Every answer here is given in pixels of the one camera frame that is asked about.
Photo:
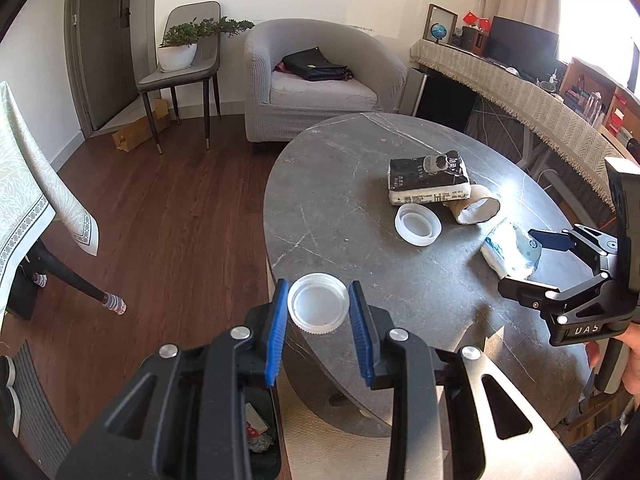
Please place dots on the black computer monitor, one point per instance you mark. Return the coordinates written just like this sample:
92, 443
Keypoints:
530, 49

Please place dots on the black handbag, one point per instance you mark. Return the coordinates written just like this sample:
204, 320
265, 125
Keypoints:
311, 65

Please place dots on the dark green trash bin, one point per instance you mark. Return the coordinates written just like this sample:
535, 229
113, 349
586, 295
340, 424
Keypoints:
262, 434

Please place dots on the round grey marble coffee table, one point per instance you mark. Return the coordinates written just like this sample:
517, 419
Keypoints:
327, 210

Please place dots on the black dining table leg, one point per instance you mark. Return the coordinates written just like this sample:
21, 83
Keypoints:
44, 263

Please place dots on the grey door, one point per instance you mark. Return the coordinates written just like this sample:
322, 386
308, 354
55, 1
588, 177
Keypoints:
109, 47

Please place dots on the wooden picture frame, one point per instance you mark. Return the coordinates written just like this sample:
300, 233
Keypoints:
438, 14

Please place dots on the white potted bonsai plant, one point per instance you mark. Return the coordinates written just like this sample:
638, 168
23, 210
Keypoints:
180, 42

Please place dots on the cardboard box on floor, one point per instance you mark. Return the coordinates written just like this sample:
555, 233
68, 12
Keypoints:
131, 136

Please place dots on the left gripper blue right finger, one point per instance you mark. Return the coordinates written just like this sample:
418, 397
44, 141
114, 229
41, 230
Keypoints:
362, 331

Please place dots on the black tissue pack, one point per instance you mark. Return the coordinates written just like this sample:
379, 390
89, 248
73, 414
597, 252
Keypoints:
428, 179

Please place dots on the grey armchair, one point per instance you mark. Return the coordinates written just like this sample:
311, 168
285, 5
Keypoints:
279, 105

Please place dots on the cardboard tape roll core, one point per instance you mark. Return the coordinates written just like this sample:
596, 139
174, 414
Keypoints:
481, 206

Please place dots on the beige lace desk runner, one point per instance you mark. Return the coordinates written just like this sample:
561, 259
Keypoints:
565, 132

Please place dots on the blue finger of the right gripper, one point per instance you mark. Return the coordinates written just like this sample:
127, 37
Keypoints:
526, 293
559, 241

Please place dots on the large white plastic lid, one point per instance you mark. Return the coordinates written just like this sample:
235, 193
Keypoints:
417, 225

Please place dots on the white patterned tablecloth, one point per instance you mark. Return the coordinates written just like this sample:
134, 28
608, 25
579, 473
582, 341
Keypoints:
32, 196

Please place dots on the grey striped door mat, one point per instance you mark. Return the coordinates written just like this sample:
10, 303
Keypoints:
40, 432

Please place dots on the small white plastic lid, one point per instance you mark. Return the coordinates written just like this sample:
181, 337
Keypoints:
318, 303

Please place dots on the blue white tissue pack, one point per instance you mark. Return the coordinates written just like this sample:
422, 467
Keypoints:
510, 251

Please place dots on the small blue globe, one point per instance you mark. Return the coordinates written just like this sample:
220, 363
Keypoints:
438, 32

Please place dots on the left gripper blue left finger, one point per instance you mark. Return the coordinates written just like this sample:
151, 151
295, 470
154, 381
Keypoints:
277, 322

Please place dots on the person's right hand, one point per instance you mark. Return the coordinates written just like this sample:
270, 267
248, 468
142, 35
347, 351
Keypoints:
614, 359

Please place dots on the black camera box with screen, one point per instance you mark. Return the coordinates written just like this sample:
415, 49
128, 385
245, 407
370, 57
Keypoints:
623, 179

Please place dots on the grey dining chair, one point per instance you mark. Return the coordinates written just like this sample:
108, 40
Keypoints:
196, 63

